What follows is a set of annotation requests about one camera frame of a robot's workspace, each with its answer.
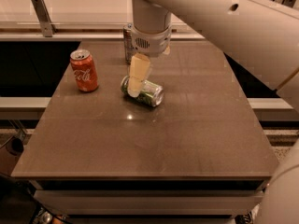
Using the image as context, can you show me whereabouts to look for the red Coca-Cola can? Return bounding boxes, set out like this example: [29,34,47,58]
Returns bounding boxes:
[70,49,98,92]

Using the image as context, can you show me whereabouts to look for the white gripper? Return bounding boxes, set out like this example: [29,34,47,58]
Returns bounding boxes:
[128,24,171,97]

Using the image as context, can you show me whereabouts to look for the right metal glass bracket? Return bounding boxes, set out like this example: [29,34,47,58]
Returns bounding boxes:
[282,0,297,7]

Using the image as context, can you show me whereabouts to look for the silver blue energy drink can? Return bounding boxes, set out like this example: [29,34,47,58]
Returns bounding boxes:
[122,23,136,64]

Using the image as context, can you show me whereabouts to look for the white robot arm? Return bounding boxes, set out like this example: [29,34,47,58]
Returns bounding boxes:
[132,0,299,111]

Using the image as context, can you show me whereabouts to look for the left metal glass bracket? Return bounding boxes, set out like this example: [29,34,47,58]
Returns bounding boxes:
[31,0,55,37]

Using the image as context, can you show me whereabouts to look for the green soda can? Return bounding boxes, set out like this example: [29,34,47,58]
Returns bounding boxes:
[121,76,164,107]

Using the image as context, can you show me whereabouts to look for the glass railing panel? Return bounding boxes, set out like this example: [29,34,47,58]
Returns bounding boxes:
[0,0,133,30]

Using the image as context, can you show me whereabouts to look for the metal glass bracket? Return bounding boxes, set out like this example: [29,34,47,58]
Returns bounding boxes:
[282,0,297,7]
[31,0,55,37]

